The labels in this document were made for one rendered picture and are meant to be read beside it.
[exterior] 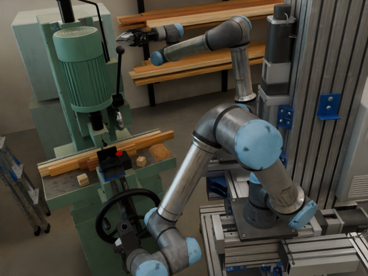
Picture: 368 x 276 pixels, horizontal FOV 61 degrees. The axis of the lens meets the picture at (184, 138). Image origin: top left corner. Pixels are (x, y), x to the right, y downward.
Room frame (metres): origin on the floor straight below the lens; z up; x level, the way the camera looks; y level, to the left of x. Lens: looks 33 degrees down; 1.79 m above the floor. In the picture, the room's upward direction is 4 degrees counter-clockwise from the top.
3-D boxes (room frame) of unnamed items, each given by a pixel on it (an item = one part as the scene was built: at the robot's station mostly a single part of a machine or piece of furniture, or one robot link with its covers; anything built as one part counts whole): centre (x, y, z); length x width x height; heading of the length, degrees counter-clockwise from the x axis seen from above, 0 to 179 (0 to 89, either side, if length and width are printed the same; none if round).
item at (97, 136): (1.27, 0.40, 1.03); 0.14 x 0.07 x 0.09; 25
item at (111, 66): (1.51, 0.34, 1.23); 0.09 x 0.08 x 0.15; 25
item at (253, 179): (0.90, -0.30, 0.98); 0.13 x 0.12 x 0.14; 28
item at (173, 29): (1.75, 0.03, 1.36); 0.11 x 0.08 x 0.09; 115
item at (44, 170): (1.27, 0.39, 0.92); 0.60 x 0.02 x 0.05; 115
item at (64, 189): (1.16, 0.34, 0.87); 0.61 x 0.30 x 0.06; 115
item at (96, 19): (1.60, 0.39, 1.40); 0.10 x 0.06 x 0.16; 25
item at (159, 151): (1.28, 0.12, 0.91); 0.12 x 0.09 x 0.03; 25
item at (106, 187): (1.08, 0.30, 0.91); 0.15 x 0.14 x 0.09; 115
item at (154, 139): (1.28, 0.34, 0.92); 0.62 x 0.02 x 0.04; 115
